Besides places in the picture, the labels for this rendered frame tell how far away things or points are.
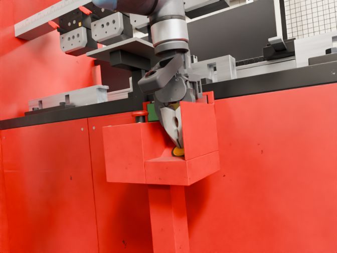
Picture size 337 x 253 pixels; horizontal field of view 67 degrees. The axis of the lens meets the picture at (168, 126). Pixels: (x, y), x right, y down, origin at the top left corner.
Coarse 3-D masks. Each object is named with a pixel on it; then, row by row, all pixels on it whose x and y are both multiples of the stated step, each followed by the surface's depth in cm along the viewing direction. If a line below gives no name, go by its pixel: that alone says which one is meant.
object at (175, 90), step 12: (156, 48) 52; (168, 48) 50; (180, 48) 51; (180, 72) 53; (192, 72) 57; (168, 84) 52; (180, 84) 50; (192, 84) 55; (156, 96) 53; (168, 96) 52; (180, 96) 50
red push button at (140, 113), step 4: (132, 112) 58; (136, 112) 57; (140, 112) 57; (144, 112) 57; (132, 116) 58; (136, 116) 58; (140, 116) 58; (144, 116) 58; (136, 120) 58; (140, 120) 58; (144, 120) 58
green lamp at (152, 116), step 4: (148, 104) 67; (152, 104) 67; (148, 108) 67; (152, 108) 67; (148, 112) 67; (152, 112) 67; (148, 116) 67; (152, 116) 67; (156, 116) 66; (148, 120) 68; (152, 120) 67
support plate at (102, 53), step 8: (128, 40) 65; (136, 40) 64; (104, 48) 69; (112, 48) 68; (120, 48) 69; (128, 48) 70; (136, 48) 70; (144, 48) 71; (152, 48) 71; (88, 56) 73; (96, 56) 74; (104, 56) 75; (144, 56) 78; (152, 56) 79; (152, 64) 89
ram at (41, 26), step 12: (24, 0) 127; (36, 0) 122; (48, 0) 118; (60, 0) 114; (84, 0) 106; (24, 12) 128; (36, 12) 123; (60, 12) 114; (36, 24) 123; (48, 24) 121; (24, 36) 133; (36, 36) 134
